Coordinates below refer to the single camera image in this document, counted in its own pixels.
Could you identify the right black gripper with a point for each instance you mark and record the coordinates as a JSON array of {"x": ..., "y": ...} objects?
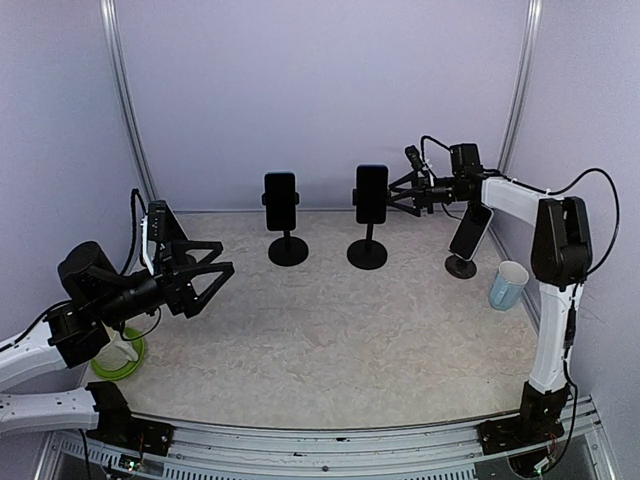
[{"x": 423, "y": 191}]

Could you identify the black smartphone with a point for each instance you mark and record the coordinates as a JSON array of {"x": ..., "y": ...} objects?
[
  {"x": 173, "y": 229},
  {"x": 371, "y": 194},
  {"x": 280, "y": 200},
  {"x": 471, "y": 231}
]

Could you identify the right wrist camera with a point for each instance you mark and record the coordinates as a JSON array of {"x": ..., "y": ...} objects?
[{"x": 418, "y": 164}]

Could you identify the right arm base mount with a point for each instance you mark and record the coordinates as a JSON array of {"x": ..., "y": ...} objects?
[{"x": 537, "y": 421}]

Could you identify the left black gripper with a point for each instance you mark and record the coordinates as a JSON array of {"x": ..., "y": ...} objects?
[{"x": 178, "y": 292}]

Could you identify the left aluminium frame post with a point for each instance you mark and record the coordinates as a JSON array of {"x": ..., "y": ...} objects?
[{"x": 114, "y": 44}]

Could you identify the right aluminium frame post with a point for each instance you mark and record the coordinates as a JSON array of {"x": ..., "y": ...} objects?
[{"x": 523, "y": 77}]

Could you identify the light blue mug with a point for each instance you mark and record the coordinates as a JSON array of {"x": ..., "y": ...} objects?
[{"x": 509, "y": 282}]

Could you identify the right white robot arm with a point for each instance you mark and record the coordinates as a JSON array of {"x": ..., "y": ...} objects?
[{"x": 561, "y": 253}]

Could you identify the cream ribbed mug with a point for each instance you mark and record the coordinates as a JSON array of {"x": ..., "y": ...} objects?
[{"x": 117, "y": 353}]

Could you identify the aluminium frame post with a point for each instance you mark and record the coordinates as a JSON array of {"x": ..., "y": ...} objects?
[
  {"x": 114, "y": 44},
  {"x": 523, "y": 77}
]

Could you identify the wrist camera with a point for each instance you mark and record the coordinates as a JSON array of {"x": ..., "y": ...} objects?
[
  {"x": 152, "y": 233},
  {"x": 418, "y": 164}
]

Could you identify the black pole phone stand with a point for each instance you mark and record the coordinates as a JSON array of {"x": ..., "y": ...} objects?
[
  {"x": 288, "y": 250},
  {"x": 367, "y": 253}
]

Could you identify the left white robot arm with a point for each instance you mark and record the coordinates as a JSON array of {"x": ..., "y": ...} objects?
[{"x": 72, "y": 332}]

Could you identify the green saucer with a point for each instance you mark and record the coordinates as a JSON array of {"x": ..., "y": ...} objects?
[{"x": 140, "y": 347}]

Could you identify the front aluminium rail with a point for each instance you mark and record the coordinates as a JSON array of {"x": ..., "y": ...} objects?
[{"x": 444, "y": 450}]

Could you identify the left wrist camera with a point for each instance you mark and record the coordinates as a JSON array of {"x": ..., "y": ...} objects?
[{"x": 152, "y": 233}]

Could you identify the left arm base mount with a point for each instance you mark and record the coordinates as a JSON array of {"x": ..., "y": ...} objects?
[{"x": 130, "y": 430}]

